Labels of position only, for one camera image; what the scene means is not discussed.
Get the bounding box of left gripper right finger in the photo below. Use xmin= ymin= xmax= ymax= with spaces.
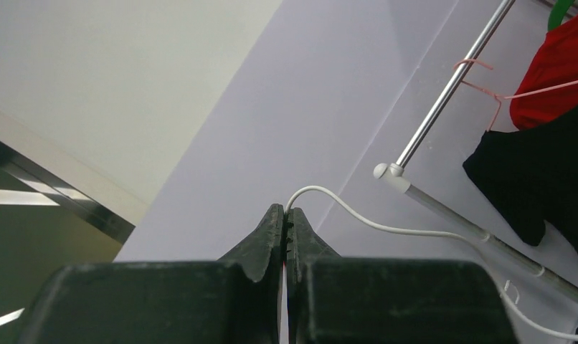
xmin=285 ymin=208 xmax=518 ymax=343

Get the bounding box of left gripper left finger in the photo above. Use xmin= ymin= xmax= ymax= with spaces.
xmin=18 ymin=204 xmax=284 ymax=343

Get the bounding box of garment rack pole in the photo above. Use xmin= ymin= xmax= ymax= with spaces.
xmin=374 ymin=1 xmax=578 ymax=304

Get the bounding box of black t-shirt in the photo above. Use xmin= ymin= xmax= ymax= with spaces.
xmin=462 ymin=92 xmax=578 ymax=335

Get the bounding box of pink hanger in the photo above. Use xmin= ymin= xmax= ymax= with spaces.
xmin=453 ymin=58 xmax=578 ymax=132

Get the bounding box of red t-shirt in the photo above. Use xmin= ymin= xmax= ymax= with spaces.
xmin=509 ymin=15 xmax=578 ymax=130

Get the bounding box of green hanger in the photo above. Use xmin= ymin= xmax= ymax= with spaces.
xmin=547 ymin=0 xmax=576 ymax=32

